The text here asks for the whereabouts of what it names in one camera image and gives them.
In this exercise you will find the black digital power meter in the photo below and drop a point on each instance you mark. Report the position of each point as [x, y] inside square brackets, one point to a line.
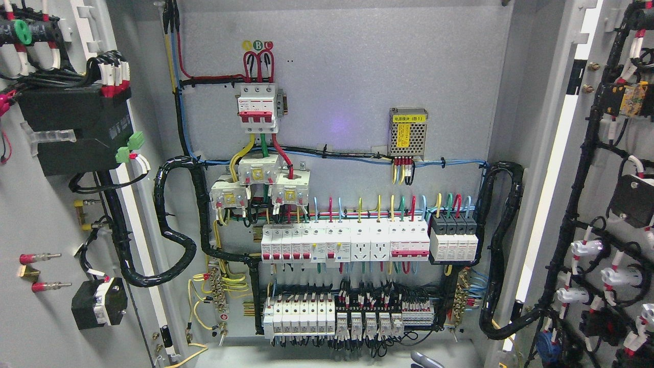
[79, 129]

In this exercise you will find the black white surge protector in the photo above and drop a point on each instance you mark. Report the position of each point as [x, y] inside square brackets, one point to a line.
[453, 241]

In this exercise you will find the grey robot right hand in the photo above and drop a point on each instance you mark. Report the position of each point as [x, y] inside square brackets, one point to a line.
[423, 360]

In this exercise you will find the relay terminal row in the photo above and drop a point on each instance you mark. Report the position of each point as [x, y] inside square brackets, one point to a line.
[367, 314]

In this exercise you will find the grey cabinet body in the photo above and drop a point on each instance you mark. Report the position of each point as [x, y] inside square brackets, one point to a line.
[344, 64]

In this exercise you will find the grey cabinet door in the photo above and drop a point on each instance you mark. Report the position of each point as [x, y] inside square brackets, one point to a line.
[41, 230]
[575, 278]

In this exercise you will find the white red main breaker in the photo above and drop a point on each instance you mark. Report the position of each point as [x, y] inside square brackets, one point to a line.
[260, 107]

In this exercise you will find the white socket breaker row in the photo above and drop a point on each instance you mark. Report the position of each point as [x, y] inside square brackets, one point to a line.
[343, 241]

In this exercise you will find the white current transformer cluster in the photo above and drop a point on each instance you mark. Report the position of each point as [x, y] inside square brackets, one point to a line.
[255, 174]

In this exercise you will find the white mini breaker row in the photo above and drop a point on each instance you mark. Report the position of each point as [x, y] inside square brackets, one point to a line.
[300, 318]

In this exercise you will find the metal mesh power supply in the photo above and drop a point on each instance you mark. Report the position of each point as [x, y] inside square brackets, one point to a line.
[407, 132]

